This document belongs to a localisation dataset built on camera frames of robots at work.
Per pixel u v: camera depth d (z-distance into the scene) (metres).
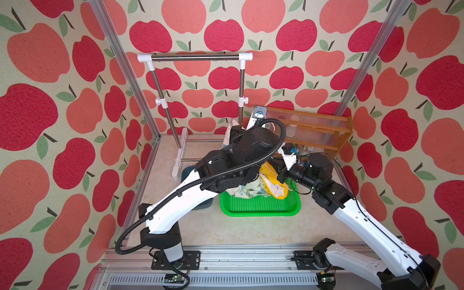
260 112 0.41
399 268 0.39
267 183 0.77
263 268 0.75
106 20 0.72
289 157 0.56
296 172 0.58
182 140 1.14
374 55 0.82
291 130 0.98
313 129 1.07
